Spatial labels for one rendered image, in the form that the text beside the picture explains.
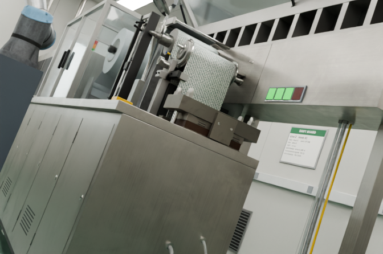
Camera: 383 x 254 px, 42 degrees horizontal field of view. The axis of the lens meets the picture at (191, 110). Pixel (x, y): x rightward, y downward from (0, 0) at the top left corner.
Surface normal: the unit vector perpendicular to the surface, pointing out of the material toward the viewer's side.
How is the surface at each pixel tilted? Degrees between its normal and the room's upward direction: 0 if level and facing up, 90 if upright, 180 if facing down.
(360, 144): 90
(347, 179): 90
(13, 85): 90
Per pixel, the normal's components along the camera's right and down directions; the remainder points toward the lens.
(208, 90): 0.44, 0.03
